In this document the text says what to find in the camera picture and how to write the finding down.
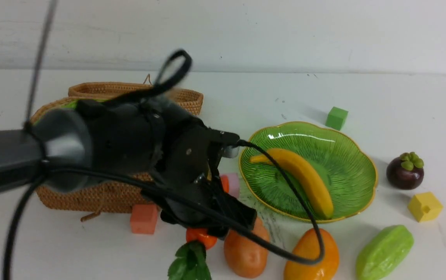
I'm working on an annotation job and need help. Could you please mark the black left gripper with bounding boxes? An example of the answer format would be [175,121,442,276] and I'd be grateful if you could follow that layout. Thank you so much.
[152,124,257,230]

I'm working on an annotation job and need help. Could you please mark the orange plastic carrot green leaves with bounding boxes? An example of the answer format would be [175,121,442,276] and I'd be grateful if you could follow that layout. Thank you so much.
[167,174,232,280]

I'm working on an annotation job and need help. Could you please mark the brown plastic potato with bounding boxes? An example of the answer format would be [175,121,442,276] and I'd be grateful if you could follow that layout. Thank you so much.
[223,230,268,279]

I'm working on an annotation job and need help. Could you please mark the yellow plastic banana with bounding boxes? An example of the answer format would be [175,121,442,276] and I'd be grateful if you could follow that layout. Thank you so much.
[266,148,334,220]

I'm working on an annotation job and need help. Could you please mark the orange plastic mango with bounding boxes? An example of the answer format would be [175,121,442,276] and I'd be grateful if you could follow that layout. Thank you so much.
[284,228,340,280]

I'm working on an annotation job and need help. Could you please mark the green plastic starfruit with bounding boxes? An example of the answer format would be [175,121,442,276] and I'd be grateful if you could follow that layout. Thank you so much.
[355,225,414,280]

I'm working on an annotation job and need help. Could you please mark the dark purple plastic mangosteen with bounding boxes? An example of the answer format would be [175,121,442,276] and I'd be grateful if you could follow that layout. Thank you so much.
[386,151,425,190]

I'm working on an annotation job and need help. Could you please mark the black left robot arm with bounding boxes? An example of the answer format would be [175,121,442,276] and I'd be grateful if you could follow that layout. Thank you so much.
[0,100,257,239]

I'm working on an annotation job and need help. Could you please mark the pink foam cube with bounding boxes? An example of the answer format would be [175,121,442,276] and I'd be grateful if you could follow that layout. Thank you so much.
[220,173,240,199]

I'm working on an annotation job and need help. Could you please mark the orange foam cube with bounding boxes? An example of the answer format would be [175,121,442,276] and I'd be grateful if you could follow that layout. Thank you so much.
[129,204,158,235]

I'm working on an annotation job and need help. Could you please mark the woven wicker basket green lining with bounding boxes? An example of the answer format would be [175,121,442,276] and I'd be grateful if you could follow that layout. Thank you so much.
[28,82,192,223]

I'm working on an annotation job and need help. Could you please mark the woven wicker basket lid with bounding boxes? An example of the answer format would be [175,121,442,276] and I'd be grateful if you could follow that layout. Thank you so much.
[68,74,204,115]

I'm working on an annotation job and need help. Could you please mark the green glass leaf plate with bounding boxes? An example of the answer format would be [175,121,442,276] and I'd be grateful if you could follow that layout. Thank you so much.
[239,122,378,224]

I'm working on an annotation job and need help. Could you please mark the green foam cube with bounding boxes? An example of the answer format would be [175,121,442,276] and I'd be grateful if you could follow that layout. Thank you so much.
[325,107,349,131]

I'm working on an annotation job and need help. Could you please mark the yellow foam cube with hole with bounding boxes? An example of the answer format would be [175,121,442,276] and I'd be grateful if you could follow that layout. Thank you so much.
[407,192,443,222]

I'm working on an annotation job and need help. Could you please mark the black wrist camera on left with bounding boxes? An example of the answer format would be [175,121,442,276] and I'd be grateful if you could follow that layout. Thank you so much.
[207,129,241,158]

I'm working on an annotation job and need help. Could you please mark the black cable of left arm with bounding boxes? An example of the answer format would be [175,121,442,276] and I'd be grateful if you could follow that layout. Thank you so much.
[3,0,325,280]

